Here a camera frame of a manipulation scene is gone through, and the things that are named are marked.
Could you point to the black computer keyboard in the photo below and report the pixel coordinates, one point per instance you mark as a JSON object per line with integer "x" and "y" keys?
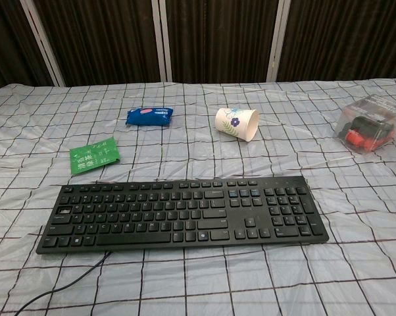
{"x": 185, "y": 214}

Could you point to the grey grid tablecloth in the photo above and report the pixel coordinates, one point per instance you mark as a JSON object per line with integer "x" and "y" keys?
{"x": 198, "y": 283}

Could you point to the clear plastic box with red parts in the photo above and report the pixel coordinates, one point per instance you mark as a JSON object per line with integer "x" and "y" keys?
{"x": 365, "y": 126}

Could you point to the floral paper cup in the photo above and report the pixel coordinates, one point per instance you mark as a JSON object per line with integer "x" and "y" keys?
{"x": 237, "y": 123}

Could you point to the blue snack packet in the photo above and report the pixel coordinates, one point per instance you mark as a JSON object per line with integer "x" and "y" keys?
{"x": 150, "y": 116}

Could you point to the green tea sachet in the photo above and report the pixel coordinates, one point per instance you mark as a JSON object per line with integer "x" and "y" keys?
{"x": 94, "y": 155}

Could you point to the dark folding screen with white frame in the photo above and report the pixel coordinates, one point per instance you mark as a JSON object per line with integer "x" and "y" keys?
{"x": 217, "y": 39}

